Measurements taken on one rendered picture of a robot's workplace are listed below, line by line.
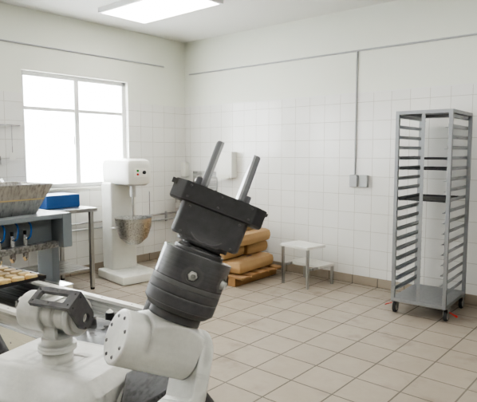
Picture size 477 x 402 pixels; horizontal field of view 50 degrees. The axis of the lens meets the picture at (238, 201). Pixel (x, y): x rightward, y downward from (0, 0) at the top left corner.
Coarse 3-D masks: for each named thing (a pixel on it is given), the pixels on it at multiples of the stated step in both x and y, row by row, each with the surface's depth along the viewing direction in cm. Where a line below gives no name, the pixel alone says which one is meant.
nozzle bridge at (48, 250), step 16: (0, 224) 213; (32, 224) 234; (48, 224) 241; (64, 224) 238; (32, 240) 234; (48, 240) 241; (64, 240) 238; (0, 256) 217; (48, 256) 248; (48, 272) 249
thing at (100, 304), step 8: (8, 288) 235; (16, 288) 232; (24, 288) 228; (32, 288) 224; (64, 288) 213; (88, 296) 202; (96, 296) 201; (96, 304) 200; (104, 304) 197; (112, 304) 194; (120, 304) 192; (128, 304) 190; (136, 304) 190; (104, 312) 197
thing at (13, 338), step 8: (96, 312) 200; (0, 328) 185; (8, 328) 182; (8, 336) 183; (16, 336) 180; (24, 336) 177; (32, 336) 174; (8, 344) 183; (16, 344) 180; (24, 344) 177
